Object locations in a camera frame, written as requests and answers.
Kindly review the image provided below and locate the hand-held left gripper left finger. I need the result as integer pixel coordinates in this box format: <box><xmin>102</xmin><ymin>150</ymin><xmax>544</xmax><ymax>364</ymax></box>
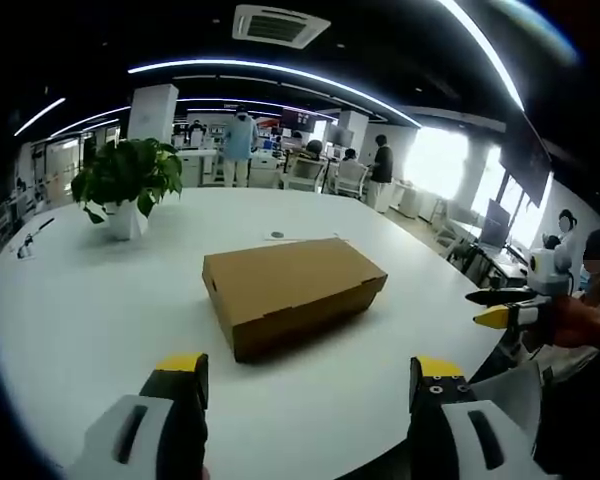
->
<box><xmin>64</xmin><ymin>352</ymin><xmax>210</xmax><ymax>480</ymax></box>

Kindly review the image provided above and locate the wall mounted dark screen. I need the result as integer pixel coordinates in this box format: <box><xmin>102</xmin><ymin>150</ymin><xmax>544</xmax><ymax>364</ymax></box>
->
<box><xmin>497</xmin><ymin>107</ymin><xmax>554</xmax><ymax>209</ymax></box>

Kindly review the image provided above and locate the ceiling air conditioner vent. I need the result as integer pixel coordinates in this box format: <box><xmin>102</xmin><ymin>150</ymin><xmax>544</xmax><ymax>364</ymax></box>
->
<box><xmin>232</xmin><ymin>3</ymin><xmax>332</xmax><ymax>50</ymax></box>

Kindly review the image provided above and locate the white faceted plant pot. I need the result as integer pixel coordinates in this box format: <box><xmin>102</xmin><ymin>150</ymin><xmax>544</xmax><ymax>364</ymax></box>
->
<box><xmin>102</xmin><ymin>199</ymin><xmax>151</xmax><ymax>241</ymax></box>

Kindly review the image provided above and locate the brown cardboard shoe box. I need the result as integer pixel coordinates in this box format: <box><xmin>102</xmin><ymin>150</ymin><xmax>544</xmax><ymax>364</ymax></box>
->
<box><xmin>202</xmin><ymin>237</ymin><xmax>389</xmax><ymax>364</ymax></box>

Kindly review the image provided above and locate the green potted plant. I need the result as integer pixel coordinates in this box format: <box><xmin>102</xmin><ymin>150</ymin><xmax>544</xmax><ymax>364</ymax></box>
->
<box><xmin>70</xmin><ymin>137</ymin><xmax>185</xmax><ymax>225</ymax></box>

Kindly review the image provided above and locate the white counter desk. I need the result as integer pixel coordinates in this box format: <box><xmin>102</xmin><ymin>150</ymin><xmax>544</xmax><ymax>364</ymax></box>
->
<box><xmin>177</xmin><ymin>149</ymin><xmax>226</xmax><ymax>187</ymax></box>

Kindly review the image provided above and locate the computer monitor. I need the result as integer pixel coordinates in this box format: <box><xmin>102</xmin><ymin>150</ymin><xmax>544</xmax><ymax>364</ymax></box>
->
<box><xmin>479</xmin><ymin>197</ymin><xmax>512</xmax><ymax>247</ymax></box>

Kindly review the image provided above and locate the black and white tool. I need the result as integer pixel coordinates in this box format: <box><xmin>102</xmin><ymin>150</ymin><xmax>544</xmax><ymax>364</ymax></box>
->
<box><xmin>15</xmin><ymin>216</ymin><xmax>56</xmax><ymax>260</ymax></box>

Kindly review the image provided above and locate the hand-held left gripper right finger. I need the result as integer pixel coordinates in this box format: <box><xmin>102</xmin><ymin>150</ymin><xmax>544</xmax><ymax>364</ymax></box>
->
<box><xmin>408</xmin><ymin>355</ymin><xmax>546</xmax><ymax>480</ymax></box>

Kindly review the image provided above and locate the person's right hand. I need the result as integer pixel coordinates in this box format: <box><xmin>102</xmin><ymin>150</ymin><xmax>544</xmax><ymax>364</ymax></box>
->
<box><xmin>549</xmin><ymin>294</ymin><xmax>600</xmax><ymax>349</ymax></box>

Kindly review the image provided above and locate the grey chair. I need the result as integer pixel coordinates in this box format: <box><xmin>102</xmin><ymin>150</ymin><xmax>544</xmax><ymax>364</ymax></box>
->
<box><xmin>467</xmin><ymin>359</ymin><xmax>544</xmax><ymax>456</ymax></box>

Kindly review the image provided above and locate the white pillar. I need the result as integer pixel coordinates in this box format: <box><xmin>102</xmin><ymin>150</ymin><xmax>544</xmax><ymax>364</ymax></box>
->
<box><xmin>127</xmin><ymin>83</ymin><xmax>179</xmax><ymax>151</ymax></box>

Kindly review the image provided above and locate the white office chair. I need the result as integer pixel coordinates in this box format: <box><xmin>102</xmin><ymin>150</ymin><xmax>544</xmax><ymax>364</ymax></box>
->
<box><xmin>333</xmin><ymin>162</ymin><xmax>371</xmax><ymax>201</ymax></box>
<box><xmin>279</xmin><ymin>158</ymin><xmax>327</xmax><ymax>192</ymax></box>

